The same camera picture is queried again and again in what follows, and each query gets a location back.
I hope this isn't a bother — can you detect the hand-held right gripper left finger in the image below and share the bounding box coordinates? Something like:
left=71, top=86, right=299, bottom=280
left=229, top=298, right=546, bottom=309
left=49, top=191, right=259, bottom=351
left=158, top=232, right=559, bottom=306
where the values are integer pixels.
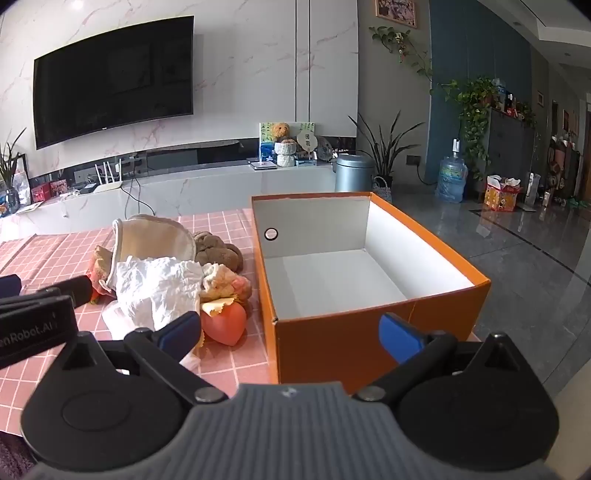
left=60, top=311, right=229, bottom=402

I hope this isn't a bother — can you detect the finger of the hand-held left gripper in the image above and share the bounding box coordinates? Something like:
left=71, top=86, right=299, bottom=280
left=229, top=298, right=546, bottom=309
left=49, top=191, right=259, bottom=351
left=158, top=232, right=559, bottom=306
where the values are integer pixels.
left=0, top=274, right=23, bottom=300
left=58, top=276, right=93, bottom=308

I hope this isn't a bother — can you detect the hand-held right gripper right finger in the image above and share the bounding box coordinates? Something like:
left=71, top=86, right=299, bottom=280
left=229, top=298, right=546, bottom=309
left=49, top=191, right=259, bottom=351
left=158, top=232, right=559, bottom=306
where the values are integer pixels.
left=353, top=313, right=527, bottom=402

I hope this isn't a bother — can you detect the yellow zigzag-edged cloth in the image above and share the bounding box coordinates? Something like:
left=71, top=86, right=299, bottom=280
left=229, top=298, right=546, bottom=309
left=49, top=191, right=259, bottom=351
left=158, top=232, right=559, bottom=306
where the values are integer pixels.
left=199, top=298, right=241, bottom=318

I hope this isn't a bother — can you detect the orange peach squishy toy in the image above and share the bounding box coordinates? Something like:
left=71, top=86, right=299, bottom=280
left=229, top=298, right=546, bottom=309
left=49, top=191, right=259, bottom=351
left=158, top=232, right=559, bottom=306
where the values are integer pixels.
left=199, top=302, right=247, bottom=347

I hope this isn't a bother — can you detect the white cloth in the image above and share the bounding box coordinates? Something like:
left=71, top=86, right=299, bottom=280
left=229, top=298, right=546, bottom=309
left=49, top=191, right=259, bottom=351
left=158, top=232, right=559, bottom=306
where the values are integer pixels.
left=102, top=256, right=206, bottom=370

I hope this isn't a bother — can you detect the pastel fluffy plush toy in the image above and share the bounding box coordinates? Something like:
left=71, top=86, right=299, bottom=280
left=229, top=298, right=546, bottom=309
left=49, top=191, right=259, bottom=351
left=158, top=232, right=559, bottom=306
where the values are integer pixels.
left=199, top=263, right=241, bottom=303

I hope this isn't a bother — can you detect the orange cardboard box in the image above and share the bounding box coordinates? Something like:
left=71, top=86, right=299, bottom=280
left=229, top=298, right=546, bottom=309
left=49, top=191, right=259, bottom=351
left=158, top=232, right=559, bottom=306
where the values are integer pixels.
left=250, top=192, right=491, bottom=385

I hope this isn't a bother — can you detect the brown plush toy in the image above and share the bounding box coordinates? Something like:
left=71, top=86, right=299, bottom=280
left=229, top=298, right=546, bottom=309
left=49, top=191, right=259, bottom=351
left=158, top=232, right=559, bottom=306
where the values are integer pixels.
left=191, top=231, right=244, bottom=273

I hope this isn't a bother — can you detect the pink checked tablecloth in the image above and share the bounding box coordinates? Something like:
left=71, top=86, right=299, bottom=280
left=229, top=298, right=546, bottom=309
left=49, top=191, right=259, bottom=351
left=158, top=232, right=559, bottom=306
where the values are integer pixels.
left=0, top=209, right=282, bottom=435

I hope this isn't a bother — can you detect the orange knitted ball toy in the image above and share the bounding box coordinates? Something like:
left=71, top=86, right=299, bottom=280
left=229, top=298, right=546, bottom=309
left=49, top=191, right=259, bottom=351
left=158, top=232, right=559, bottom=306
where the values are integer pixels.
left=229, top=274, right=254, bottom=308

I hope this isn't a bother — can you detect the white router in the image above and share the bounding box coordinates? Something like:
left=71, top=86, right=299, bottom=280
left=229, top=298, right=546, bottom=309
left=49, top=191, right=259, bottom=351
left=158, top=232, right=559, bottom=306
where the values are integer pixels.
left=90, top=159, right=123, bottom=192

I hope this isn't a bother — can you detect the plant in glass vase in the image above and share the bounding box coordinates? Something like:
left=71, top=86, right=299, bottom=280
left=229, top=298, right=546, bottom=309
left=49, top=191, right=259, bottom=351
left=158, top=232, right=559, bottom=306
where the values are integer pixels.
left=0, top=128, right=28, bottom=215

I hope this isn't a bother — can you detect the white marble tv console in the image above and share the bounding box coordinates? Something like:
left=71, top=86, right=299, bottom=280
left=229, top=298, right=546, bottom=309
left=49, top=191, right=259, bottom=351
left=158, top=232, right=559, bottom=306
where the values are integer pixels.
left=0, top=164, right=352, bottom=241

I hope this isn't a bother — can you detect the blue water bottle with pump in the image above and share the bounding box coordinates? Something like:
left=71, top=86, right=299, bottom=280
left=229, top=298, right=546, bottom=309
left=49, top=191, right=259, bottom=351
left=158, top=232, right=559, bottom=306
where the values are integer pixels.
left=436, top=138, right=468, bottom=205

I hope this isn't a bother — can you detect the blue-grey trash can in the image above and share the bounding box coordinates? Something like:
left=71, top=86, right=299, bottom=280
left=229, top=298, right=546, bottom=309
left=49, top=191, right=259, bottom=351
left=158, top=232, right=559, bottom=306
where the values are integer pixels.
left=333, top=154, right=374, bottom=193

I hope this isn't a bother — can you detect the red gift bag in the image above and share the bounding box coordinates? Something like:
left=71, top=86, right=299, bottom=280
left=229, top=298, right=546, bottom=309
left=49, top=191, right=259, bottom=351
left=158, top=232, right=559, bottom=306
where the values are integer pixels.
left=484, top=175, right=525, bottom=213

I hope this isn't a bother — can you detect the long-leaf potted plant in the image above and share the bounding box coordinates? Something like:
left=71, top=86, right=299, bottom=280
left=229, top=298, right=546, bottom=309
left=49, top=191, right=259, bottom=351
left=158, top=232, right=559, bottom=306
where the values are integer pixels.
left=348, top=110, right=426, bottom=201

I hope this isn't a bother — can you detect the blue green painted board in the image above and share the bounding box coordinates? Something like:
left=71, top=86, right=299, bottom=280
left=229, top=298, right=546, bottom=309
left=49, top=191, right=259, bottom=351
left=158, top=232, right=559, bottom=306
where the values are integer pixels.
left=259, top=121, right=319, bottom=162

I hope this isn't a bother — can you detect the dark grey cabinet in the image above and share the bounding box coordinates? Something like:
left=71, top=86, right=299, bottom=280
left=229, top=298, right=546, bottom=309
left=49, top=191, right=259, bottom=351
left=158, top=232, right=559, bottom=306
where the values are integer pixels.
left=487, top=107, right=541, bottom=204

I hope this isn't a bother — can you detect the white paddle sign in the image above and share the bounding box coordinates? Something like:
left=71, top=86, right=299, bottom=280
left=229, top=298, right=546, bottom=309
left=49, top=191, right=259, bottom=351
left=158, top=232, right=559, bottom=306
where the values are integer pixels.
left=296, top=124, right=319, bottom=158

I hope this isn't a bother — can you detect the pothos plant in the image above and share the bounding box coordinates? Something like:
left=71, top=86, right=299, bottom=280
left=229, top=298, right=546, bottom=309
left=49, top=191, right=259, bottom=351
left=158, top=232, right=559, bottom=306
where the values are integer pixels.
left=431, top=76, right=504, bottom=181

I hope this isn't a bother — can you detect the hanging vine plant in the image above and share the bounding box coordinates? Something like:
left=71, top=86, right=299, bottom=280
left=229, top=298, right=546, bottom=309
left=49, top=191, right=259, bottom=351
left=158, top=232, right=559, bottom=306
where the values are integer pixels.
left=368, top=25, right=435, bottom=79

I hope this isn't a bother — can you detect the black picture frame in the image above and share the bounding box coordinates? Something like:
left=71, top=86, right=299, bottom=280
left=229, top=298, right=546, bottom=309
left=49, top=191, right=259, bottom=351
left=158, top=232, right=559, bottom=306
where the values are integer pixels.
left=9, top=154, right=32, bottom=210

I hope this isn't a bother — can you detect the black cable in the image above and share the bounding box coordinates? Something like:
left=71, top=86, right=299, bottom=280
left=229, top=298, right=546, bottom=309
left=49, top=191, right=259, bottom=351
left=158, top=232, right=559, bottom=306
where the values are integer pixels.
left=121, top=175, right=141, bottom=215

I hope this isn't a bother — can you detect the black wall television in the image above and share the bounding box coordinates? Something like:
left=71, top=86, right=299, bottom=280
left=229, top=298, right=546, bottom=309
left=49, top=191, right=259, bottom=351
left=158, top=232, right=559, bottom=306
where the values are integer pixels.
left=33, top=15, right=195, bottom=150

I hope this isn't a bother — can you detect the framed wall picture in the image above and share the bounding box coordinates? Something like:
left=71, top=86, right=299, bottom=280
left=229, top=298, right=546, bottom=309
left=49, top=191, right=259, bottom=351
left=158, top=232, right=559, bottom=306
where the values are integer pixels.
left=375, top=0, right=419, bottom=29

